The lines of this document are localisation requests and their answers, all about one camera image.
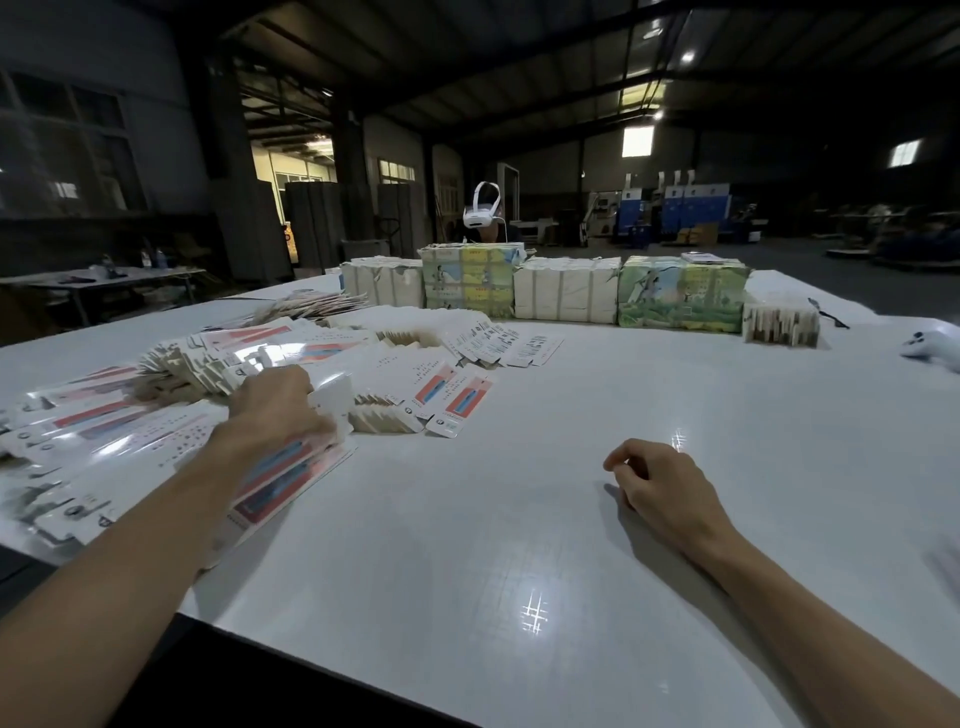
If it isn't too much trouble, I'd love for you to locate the person's left hand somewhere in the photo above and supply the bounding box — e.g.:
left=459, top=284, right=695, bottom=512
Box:
left=207, top=364, right=339, bottom=470

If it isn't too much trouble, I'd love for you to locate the person's right hand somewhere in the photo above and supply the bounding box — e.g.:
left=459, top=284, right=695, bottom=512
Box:
left=603, top=438, right=747, bottom=572

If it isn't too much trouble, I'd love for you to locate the pile of carton blanks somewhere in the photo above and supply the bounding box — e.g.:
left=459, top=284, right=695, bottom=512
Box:
left=0, top=307, right=564, bottom=564

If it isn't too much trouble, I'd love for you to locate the person's left forearm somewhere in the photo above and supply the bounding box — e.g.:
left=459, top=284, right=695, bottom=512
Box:
left=0, top=442, right=272, bottom=728

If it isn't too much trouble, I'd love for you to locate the person's right forearm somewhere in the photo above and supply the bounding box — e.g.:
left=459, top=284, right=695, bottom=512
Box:
left=702, top=532, right=960, bottom=728

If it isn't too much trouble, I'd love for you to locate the pile of grey flat sheets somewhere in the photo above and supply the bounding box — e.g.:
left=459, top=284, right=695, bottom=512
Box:
left=247, top=289, right=366, bottom=321

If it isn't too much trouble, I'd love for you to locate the row of white cartons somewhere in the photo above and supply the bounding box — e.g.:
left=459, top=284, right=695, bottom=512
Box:
left=340, top=256, right=426, bottom=309
left=513, top=256, right=623, bottom=326

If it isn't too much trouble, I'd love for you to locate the dark grey cabinet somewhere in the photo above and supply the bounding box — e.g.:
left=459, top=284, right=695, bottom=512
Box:
left=282, top=181, right=350, bottom=272

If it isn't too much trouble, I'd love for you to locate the green printed carton bundle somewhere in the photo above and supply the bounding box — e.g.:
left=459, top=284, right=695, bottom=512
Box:
left=618, top=253, right=750, bottom=335

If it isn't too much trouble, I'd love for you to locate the small beige card stack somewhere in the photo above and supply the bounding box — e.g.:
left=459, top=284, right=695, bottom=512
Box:
left=744, top=300, right=822, bottom=350

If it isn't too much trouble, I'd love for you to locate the grey side table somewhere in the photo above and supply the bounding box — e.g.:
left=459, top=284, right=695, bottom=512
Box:
left=0, top=265, right=209, bottom=329

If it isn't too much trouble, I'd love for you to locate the green yellow carton bundle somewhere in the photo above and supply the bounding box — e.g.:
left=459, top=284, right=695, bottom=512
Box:
left=420, top=241, right=528, bottom=320

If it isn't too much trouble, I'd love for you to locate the blue machine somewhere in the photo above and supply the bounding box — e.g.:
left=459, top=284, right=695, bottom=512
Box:
left=615, top=169, right=734, bottom=245

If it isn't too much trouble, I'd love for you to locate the white headset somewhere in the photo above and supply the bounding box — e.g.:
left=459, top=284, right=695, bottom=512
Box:
left=462, top=181, right=507, bottom=231

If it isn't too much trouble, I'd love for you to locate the small white object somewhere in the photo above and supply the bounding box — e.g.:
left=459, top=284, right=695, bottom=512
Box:
left=900, top=325, right=960, bottom=372

